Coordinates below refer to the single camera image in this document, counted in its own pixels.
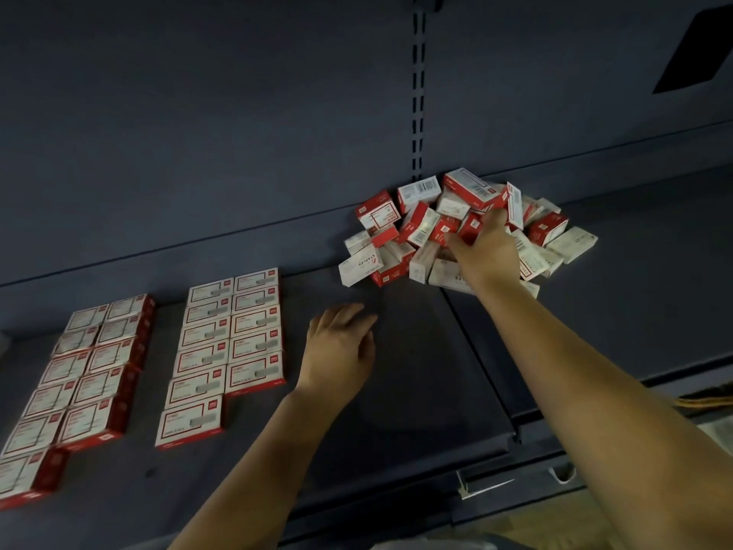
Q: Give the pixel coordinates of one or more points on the brown packaged items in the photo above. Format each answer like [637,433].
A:
[704,397]

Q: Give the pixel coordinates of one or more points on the person's grey clothing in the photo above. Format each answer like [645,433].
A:
[453,544]

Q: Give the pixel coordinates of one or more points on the person's left hand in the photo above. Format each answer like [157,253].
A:
[336,355]

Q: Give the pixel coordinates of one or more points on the white paper card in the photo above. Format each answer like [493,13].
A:
[483,489]

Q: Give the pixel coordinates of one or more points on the clear packaged insoles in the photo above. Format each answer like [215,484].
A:
[719,434]

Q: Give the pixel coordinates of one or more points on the person's right forearm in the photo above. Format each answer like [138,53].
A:
[596,418]

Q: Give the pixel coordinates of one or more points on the dark metal shelf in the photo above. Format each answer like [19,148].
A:
[206,109]

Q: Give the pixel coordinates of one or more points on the person's left forearm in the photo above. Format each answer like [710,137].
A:
[263,481]

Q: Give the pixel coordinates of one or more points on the person's right hand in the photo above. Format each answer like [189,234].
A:
[487,257]

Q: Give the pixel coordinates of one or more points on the pile of red white boxes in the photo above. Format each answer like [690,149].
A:
[401,240]

